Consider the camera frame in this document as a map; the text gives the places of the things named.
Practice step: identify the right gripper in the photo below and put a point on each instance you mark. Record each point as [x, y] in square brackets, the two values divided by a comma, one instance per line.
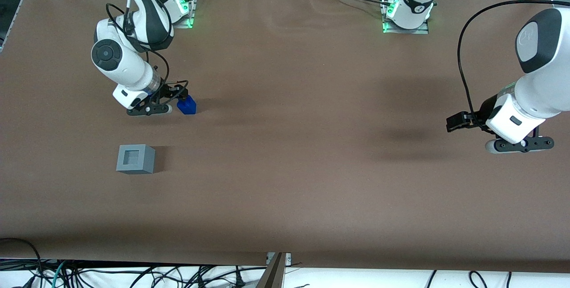
[167, 91]

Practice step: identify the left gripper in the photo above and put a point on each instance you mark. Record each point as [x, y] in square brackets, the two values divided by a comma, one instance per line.
[485, 111]

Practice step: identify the blue plastic part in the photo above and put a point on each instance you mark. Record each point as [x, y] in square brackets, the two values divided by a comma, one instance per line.
[188, 107]

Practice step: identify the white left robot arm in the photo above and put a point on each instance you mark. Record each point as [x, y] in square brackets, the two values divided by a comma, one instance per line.
[543, 87]

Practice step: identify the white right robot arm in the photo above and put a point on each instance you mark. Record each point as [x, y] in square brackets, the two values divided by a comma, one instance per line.
[129, 65]

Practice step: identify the gray square base block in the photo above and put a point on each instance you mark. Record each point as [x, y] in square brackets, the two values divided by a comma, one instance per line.
[136, 160]

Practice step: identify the brown table cover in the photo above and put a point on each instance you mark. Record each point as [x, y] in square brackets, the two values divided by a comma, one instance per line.
[285, 145]

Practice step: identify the aluminium profile beam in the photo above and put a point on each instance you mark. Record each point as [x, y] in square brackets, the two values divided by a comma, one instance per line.
[274, 274]

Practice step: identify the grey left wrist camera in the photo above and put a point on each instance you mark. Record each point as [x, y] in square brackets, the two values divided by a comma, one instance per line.
[521, 144]

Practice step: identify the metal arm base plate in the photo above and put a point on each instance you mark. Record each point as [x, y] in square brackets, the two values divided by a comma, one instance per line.
[423, 30]
[190, 12]

